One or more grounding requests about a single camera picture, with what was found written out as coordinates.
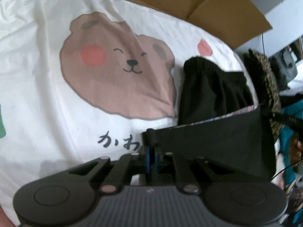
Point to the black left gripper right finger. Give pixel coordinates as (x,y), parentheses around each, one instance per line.
(230,194)

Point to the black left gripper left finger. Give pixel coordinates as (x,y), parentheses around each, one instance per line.
(70,195)

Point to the black floral trim garment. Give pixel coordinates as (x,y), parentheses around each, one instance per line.
(218,120)

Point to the teal patterned cloth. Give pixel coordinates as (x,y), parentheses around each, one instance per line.
(291,150)

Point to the leopard print cloth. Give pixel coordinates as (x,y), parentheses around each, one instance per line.
(266,88)

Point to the white printed bed sheet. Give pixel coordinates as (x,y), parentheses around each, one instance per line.
(85,78)

